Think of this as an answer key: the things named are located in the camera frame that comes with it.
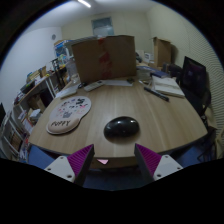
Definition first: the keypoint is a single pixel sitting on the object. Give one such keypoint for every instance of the ceiling tube light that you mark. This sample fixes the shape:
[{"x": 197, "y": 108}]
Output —
[{"x": 84, "y": 3}]

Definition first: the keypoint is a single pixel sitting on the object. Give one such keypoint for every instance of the small brown cardboard box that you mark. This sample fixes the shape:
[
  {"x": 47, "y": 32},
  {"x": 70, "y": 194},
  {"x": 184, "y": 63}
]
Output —
[{"x": 162, "y": 51}]

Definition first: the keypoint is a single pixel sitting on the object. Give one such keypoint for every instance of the black monitor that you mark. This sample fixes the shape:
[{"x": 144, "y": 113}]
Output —
[{"x": 193, "y": 76}]

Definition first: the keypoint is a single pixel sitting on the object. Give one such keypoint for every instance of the grey wall poster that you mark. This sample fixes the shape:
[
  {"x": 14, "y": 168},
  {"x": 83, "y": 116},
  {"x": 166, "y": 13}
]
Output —
[{"x": 103, "y": 26}]

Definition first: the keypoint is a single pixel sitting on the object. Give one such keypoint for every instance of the large brown cardboard box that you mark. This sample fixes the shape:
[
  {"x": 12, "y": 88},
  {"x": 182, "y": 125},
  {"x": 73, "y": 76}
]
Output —
[{"x": 104, "y": 58}]

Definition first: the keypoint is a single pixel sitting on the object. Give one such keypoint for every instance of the low shelf unit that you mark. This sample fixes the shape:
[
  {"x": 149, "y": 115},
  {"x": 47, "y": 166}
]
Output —
[{"x": 13, "y": 133}]

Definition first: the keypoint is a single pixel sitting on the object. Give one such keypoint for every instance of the open white book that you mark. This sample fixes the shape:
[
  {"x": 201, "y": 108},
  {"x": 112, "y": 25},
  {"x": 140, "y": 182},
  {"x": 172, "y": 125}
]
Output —
[{"x": 167, "y": 86}]

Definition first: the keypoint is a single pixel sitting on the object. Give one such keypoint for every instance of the black chair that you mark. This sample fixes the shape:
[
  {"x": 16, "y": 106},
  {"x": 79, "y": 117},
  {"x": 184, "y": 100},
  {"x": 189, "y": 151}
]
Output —
[{"x": 203, "y": 106}]

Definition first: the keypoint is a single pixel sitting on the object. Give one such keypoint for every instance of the white paper sheet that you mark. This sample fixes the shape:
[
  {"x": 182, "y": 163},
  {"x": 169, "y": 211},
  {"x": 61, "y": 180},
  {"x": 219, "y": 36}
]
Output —
[{"x": 118, "y": 82}]

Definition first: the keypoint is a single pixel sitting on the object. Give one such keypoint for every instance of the black marker pen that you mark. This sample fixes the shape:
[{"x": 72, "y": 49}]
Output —
[{"x": 156, "y": 94}]

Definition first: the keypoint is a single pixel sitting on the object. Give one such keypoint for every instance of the round wall clock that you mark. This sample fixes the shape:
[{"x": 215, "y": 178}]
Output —
[{"x": 53, "y": 36}]

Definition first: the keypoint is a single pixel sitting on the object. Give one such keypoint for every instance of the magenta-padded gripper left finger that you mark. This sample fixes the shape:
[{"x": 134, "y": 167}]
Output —
[{"x": 60, "y": 166}]

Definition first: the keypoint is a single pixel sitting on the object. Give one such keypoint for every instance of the white remote control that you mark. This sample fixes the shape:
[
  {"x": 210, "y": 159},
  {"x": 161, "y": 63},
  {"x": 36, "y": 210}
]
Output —
[{"x": 93, "y": 86}]

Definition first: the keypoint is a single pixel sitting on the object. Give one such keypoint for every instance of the cluttered white side desk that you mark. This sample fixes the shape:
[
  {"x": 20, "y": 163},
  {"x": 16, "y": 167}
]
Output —
[{"x": 38, "y": 88}]

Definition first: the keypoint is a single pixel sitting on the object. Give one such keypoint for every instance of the black computer mouse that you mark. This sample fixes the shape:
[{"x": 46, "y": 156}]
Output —
[{"x": 121, "y": 127}]

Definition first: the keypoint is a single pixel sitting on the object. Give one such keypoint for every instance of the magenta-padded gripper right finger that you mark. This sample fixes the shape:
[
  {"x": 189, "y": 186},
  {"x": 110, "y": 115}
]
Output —
[{"x": 166, "y": 166}]

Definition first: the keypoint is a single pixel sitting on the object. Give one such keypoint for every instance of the glass display cabinet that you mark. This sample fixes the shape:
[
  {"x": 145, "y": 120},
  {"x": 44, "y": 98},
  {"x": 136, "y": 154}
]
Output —
[{"x": 62, "y": 50}]

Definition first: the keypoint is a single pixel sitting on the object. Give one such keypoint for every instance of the white printed mouse pad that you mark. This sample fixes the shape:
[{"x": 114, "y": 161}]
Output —
[{"x": 70, "y": 111}]

